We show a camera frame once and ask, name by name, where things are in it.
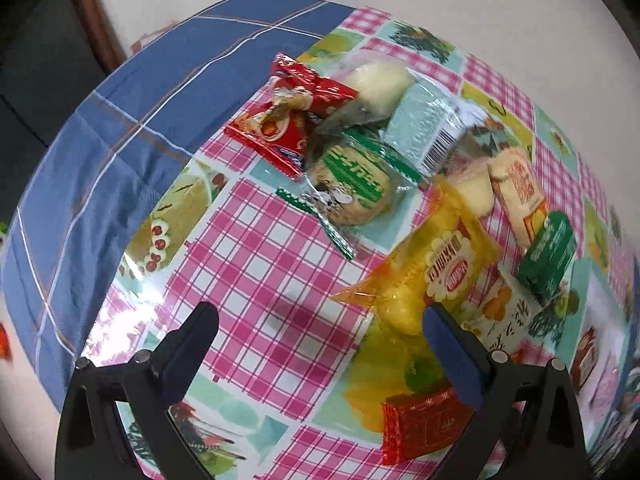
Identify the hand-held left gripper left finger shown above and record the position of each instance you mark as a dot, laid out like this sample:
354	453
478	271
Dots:
175	362

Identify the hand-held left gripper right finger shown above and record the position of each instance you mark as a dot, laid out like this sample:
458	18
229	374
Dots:
455	360

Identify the red patterned snack packet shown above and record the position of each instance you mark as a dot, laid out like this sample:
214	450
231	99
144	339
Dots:
425	425

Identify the white packet with orange print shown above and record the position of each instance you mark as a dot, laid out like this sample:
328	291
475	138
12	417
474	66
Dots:
510	310

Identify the yellow snack packet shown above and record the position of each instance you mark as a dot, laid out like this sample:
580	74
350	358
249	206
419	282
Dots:
425	255

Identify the dark green snack packet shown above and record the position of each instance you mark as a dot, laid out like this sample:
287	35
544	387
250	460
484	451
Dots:
547	255

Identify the green label biscuit packet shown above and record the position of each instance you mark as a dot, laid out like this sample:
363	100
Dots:
350	180

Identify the pale green snack packet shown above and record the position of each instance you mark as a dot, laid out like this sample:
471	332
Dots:
415	120

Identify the pink plaid printed tablecloth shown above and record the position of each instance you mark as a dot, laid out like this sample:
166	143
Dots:
260	260

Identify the cream wrapped candy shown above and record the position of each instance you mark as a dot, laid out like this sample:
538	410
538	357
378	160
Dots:
475	192

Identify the orange and white snack packet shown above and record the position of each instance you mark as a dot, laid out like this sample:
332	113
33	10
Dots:
520	190

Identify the blue checked cloth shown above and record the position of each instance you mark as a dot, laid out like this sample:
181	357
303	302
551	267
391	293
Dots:
125	125

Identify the red cartoon snack packet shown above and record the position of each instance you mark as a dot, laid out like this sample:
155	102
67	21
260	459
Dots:
295	110

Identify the white bun in clear wrapper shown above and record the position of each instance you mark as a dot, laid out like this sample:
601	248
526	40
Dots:
375	85

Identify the dark wooden furniture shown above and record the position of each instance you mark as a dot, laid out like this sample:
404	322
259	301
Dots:
45	60

